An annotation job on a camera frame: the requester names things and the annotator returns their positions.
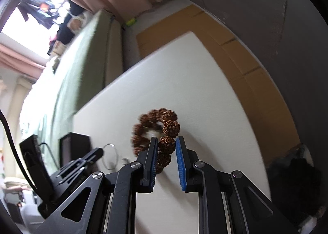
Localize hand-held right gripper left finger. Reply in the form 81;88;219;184
33;136;159;234

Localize narrow pink curtain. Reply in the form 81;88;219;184
0;44;44;82

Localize flat cardboard sheet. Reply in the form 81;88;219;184
136;4;301;163

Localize hanging dark clothes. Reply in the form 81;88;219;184
18;0;67;30

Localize black bag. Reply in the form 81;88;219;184
57;1;85;46

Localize brown seed bead bracelet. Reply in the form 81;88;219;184
131;108;181;174

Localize silver bracelet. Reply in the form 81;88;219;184
102;143;130;171

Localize dark cloth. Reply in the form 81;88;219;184
266;145;324;227

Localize bed with green blanket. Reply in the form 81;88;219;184
36;9;125;165

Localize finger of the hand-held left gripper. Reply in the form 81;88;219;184
59;147;105;181

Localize grey wardrobe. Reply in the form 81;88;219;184
164;0;328;152

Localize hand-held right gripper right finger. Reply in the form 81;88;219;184
176;136;299;234

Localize black cable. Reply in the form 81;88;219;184
0;110;35;191

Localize black jewelry box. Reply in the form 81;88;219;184
59;133;91;171

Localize round beige bag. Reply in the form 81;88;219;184
69;17;84;32

